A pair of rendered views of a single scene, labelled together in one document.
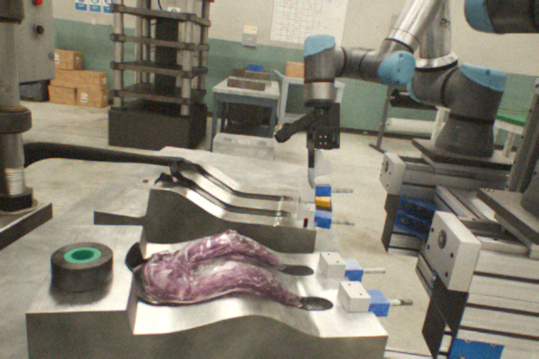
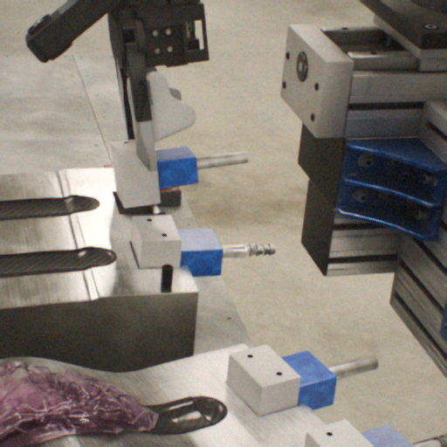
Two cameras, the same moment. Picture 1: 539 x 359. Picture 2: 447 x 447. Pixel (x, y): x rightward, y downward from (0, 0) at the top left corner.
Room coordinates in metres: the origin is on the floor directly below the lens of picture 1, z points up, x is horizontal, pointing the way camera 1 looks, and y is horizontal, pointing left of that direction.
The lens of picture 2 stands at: (0.04, 0.15, 1.37)
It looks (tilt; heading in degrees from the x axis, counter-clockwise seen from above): 27 degrees down; 341
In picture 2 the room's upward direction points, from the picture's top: 5 degrees clockwise
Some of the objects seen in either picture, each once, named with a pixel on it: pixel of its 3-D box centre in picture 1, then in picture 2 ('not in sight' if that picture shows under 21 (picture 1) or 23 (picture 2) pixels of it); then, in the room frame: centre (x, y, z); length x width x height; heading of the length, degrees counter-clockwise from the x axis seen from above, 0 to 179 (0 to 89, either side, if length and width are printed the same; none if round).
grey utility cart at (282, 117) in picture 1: (305, 104); not in sight; (6.88, -0.40, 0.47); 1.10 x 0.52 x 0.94; 99
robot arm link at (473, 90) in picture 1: (476, 89); not in sight; (1.19, -0.52, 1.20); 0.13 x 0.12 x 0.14; 31
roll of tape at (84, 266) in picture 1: (82, 265); not in sight; (0.52, 0.25, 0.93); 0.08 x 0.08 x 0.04
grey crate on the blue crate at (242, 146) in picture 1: (243, 147); not in sight; (4.14, 0.31, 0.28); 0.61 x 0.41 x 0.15; 92
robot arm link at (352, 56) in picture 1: (355, 63); not in sight; (1.10, -0.18, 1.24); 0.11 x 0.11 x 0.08; 31
